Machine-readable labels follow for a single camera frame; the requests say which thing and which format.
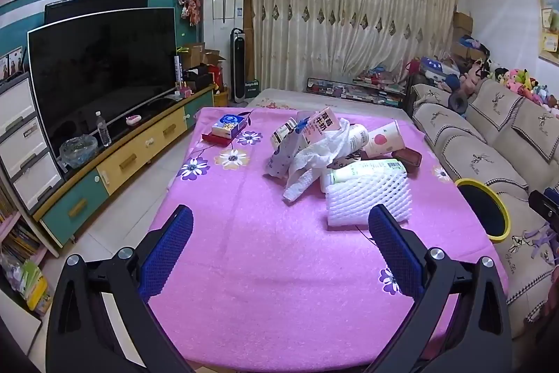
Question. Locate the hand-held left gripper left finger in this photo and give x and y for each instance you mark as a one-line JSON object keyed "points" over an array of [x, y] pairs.
{"points": [[168, 255]]}

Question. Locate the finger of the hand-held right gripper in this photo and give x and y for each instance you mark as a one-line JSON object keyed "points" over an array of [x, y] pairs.
{"points": [[538, 202]]}

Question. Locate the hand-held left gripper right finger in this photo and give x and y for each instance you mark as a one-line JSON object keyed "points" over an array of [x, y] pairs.
{"points": [[395, 255]]}

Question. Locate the yellow rimmed black trash bin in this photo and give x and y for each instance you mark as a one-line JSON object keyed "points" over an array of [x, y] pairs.
{"points": [[480, 211]]}

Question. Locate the white foam fruit net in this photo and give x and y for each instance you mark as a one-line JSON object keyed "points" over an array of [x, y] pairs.
{"points": [[362, 198]]}

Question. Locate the white green yogurt bottle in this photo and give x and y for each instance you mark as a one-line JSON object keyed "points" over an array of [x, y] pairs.
{"points": [[362, 170]]}

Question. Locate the dark red box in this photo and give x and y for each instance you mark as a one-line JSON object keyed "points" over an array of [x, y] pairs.
{"points": [[408, 158]]}

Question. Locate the pink strawberry drink carton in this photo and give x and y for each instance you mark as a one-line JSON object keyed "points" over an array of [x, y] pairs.
{"points": [[384, 139]]}

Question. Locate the white paper cup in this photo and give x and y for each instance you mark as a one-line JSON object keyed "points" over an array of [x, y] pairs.
{"points": [[360, 137]]}

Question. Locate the white plastic bag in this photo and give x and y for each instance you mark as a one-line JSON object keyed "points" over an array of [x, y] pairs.
{"points": [[314, 156]]}

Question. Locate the brown white can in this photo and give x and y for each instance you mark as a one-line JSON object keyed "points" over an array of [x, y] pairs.
{"points": [[281, 132]]}

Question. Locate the beige sofa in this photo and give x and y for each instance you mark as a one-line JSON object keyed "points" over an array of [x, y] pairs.
{"points": [[471, 145]]}

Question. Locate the pink floral tablecloth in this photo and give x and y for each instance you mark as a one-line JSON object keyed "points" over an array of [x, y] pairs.
{"points": [[262, 268]]}

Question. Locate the yellow green tv cabinet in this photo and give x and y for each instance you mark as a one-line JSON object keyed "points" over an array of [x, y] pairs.
{"points": [[126, 163]]}

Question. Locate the pile of plush toys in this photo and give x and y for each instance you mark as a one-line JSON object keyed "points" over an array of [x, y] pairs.
{"points": [[519, 82]]}

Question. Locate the flat red box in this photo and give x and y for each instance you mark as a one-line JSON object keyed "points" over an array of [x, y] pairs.
{"points": [[216, 140]]}

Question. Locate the dark neck pillow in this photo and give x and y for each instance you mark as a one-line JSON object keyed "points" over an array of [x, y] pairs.
{"points": [[458, 103]]}

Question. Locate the glass ashtray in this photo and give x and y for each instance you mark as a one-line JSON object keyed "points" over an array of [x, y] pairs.
{"points": [[78, 150]]}

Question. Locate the small pink case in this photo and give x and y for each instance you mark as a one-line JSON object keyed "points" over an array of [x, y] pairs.
{"points": [[132, 119]]}

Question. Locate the clear water bottle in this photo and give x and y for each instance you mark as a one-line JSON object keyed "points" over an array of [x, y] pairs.
{"points": [[103, 130]]}

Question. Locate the blue tissue box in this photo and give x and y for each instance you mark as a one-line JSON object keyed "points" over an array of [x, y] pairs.
{"points": [[228, 124]]}

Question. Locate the pile of books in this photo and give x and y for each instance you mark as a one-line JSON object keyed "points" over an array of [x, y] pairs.
{"points": [[22, 250]]}

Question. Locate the low glass shelf with books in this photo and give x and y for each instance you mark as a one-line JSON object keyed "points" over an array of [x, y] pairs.
{"points": [[353, 90]]}

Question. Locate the black box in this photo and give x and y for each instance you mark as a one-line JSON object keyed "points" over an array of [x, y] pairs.
{"points": [[200, 78]]}

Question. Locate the floral bed sheet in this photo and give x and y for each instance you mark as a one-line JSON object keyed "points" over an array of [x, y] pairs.
{"points": [[297, 98]]}

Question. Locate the stack of cardboard boxes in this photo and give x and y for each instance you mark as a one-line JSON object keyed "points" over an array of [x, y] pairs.
{"points": [[462, 32]]}

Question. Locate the white drawer cabinet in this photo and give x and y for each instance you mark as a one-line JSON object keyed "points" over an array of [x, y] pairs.
{"points": [[22, 137]]}

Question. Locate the green box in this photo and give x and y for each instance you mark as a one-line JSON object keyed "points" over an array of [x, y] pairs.
{"points": [[252, 86]]}

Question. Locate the curved black television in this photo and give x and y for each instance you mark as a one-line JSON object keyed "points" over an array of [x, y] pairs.
{"points": [[100, 71]]}

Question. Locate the open cardboard boxes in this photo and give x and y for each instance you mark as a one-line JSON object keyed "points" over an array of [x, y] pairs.
{"points": [[196, 54]]}

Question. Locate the black tower fan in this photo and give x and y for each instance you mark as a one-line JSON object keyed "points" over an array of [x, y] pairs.
{"points": [[239, 62]]}

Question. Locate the cream embroidered curtain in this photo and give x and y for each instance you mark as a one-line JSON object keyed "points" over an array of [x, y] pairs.
{"points": [[349, 14]]}

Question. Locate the standing photo frames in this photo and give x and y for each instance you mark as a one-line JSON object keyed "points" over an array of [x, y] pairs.
{"points": [[12, 65]]}

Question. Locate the white standing air conditioner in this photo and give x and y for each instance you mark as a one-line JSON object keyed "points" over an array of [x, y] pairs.
{"points": [[222, 6]]}

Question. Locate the framed wall picture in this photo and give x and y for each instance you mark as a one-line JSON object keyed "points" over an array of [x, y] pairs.
{"points": [[549, 23]]}

